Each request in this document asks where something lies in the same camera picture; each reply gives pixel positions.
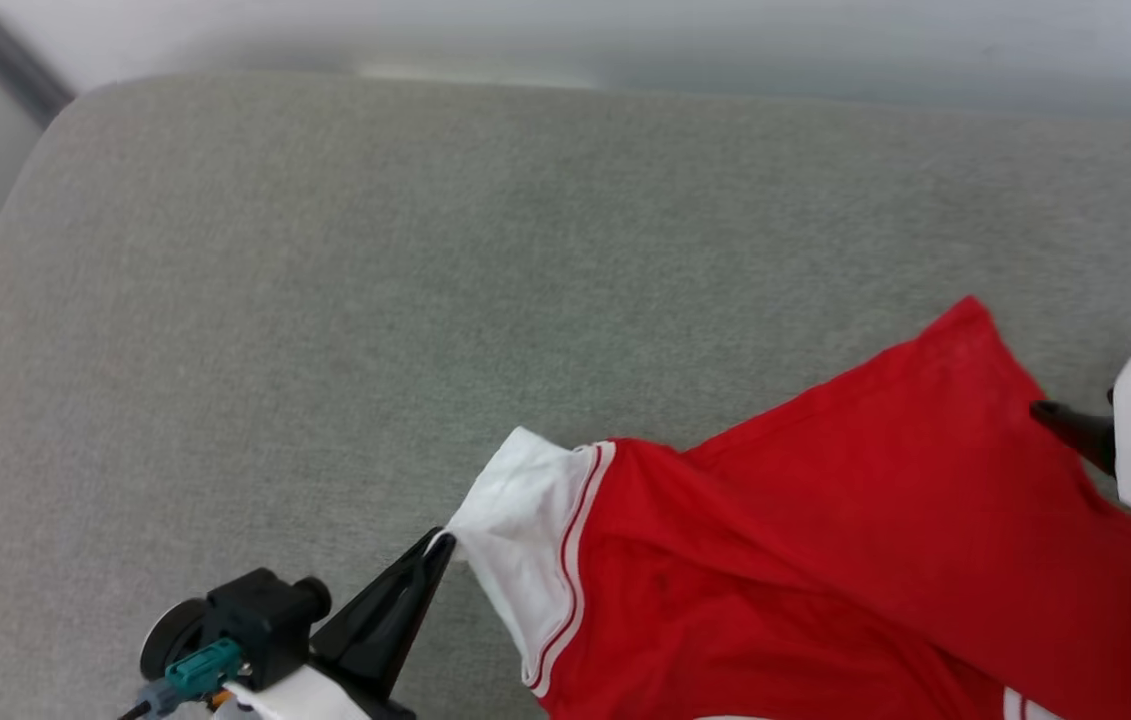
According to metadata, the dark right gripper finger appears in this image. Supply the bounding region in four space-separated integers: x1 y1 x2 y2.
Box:
1029 400 1119 477

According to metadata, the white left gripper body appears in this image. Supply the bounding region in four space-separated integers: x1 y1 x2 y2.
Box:
223 644 418 720

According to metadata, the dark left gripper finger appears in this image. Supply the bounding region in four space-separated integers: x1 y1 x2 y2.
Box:
309 532 439 674
354 534 457 702

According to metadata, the red and white sports jersey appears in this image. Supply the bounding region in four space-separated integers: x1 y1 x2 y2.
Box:
445 295 1131 720

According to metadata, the teal left camera cable plug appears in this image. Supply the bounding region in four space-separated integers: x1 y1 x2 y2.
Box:
140 637 245 717

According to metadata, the grey metal wall pipe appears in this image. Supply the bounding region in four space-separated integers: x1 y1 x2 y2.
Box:
0 0 77 128

